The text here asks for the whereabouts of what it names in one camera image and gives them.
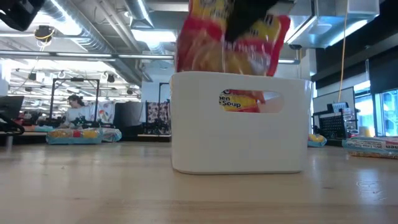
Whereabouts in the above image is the red Maruchan ramen pack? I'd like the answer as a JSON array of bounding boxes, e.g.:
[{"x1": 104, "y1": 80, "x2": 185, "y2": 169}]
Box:
[
  {"x1": 219, "y1": 89, "x2": 267, "y2": 113},
  {"x1": 175, "y1": 0, "x2": 292, "y2": 77}
]

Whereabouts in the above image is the metal ceiling air unit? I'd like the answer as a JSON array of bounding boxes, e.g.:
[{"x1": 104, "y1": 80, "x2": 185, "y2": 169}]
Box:
[{"x1": 284, "y1": 0, "x2": 381, "y2": 50}]

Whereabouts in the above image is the white plastic bin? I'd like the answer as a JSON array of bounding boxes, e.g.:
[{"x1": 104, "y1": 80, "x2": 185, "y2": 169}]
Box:
[{"x1": 169, "y1": 70, "x2": 314, "y2": 175}]

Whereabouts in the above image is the patterned cloth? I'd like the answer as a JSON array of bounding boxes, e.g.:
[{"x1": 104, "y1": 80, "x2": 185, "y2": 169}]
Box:
[{"x1": 145, "y1": 101, "x2": 171, "y2": 134}]

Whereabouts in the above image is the black pegboard rack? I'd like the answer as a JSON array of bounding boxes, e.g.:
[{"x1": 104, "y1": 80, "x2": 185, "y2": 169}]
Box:
[{"x1": 312, "y1": 102, "x2": 361, "y2": 141}]

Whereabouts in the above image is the black window blind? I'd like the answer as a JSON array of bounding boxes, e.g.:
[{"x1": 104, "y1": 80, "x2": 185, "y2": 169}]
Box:
[{"x1": 368, "y1": 51, "x2": 398, "y2": 94}]

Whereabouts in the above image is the colourful printed cloth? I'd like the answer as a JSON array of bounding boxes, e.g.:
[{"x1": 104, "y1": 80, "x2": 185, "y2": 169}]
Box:
[{"x1": 90, "y1": 101, "x2": 116, "y2": 124}]

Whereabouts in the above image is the glass window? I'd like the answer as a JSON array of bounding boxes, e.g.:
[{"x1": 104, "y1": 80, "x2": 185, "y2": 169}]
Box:
[{"x1": 354, "y1": 80, "x2": 398, "y2": 138}]

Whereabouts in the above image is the person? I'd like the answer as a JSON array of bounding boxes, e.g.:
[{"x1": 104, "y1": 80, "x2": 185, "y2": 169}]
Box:
[{"x1": 58, "y1": 94, "x2": 94, "y2": 129}]

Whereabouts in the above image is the black monitor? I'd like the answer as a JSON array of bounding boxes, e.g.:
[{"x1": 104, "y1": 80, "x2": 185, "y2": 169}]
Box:
[{"x1": 0, "y1": 95, "x2": 25, "y2": 121}]

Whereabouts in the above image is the black desk equipment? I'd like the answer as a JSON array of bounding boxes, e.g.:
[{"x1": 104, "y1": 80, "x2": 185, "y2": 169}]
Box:
[{"x1": 0, "y1": 113, "x2": 25, "y2": 136}]

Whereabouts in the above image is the yellow hanging extension cable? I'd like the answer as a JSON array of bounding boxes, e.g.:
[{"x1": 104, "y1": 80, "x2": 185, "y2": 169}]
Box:
[{"x1": 337, "y1": 0, "x2": 349, "y2": 94}]

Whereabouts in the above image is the silver ventilation duct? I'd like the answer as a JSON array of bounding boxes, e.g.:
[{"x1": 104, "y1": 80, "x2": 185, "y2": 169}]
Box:
[{"x1": 40, "y1": 0, "x2": 144, "y2": 85}]

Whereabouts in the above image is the black frame station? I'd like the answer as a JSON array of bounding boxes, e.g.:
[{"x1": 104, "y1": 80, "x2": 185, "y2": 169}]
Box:
[{"x1": 49, "y1": 77, "x2": 101, "y2": 128}]

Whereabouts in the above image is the ceiling camera unit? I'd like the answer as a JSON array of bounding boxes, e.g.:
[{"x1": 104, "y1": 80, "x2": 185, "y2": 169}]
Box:
[{"x1": 33, "y1": 25, "x2": 56, "y2": 43}]

